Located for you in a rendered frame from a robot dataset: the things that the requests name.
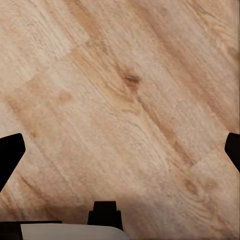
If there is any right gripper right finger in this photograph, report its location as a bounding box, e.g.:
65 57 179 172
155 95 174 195
225 133 240 172

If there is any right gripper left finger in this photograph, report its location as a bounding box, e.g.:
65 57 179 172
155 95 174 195
0 133 26 192

